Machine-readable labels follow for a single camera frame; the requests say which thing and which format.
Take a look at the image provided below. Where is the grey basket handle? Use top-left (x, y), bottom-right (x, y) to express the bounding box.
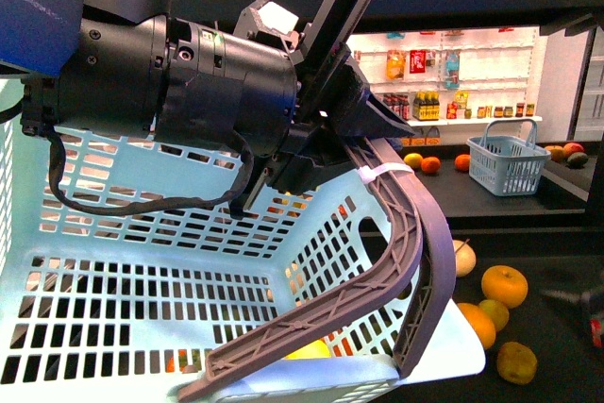
top-left (176, 135), bottom-right (458, 402)

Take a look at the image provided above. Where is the yellow lemon on shelf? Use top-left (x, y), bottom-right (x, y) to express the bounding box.
top-left (403, 153), bottom-right (424, 170)

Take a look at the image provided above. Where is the white zip tie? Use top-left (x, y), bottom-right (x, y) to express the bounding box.
top-left (356, 162), bottom-right (414, 185)

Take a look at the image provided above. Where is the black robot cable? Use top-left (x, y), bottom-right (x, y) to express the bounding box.
top-left (46, 131), bottom-right (259, 221)

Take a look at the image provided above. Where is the brown kiwi upper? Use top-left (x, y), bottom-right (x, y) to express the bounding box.
top-left (478, 299), bottom-right (510, 332)

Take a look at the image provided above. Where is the light blue shopping basket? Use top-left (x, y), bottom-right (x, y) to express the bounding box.
top-left (0, 76), bottom-right (487, 403)

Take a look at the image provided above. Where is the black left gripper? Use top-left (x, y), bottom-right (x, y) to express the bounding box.
top-left (156, 0), bottom-right (412, 218)

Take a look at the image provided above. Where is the small blue basket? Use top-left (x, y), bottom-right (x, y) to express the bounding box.
top-left (466, 118), bottom-right (551, 197)

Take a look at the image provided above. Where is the cream pear right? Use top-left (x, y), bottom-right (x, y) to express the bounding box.
top-left (453, 240), bottom-right (477, 277)

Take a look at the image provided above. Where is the dark sauce bottles row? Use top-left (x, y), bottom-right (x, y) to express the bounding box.
top-left (382, 92), bottom-right (411, 120)

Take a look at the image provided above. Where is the yellow lemon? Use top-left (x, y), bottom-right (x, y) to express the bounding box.
top-left (284, 339), bottom-right (331, 361)
top-left (403, 153), bottom-right (424, 170)

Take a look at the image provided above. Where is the brownish kiwi fruit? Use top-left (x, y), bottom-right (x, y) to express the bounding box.
top-left (496, 342), bottom-right (538, 385)

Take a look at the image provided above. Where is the orange persimmon smooth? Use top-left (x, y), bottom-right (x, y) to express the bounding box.
top-left (457, 303), bottom-right (496, 350)

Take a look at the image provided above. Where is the golden orange apple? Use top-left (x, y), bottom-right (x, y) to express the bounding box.
top-left (481, 265), bottom-right (529, 309)

